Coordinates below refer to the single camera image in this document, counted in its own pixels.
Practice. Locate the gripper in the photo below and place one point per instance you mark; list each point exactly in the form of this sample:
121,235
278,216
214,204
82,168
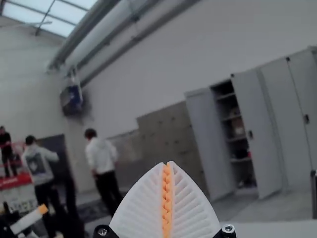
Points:
10,223

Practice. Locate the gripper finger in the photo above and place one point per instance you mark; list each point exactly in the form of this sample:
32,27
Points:
143,208
190,208

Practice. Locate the red and white box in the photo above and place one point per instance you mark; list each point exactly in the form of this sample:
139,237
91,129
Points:
15,186

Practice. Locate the person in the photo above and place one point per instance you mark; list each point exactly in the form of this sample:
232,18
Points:
39,168
101,158
6,151

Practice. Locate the grey locker bank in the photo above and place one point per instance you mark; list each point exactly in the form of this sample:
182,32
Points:
163,138

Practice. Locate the grey cupboard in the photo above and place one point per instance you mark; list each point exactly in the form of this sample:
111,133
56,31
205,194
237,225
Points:
297,111
220,138

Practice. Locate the blue wall unit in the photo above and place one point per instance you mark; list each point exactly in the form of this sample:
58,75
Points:
72,96

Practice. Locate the grey ceiling duct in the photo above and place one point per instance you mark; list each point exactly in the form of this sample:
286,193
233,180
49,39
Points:
104,32

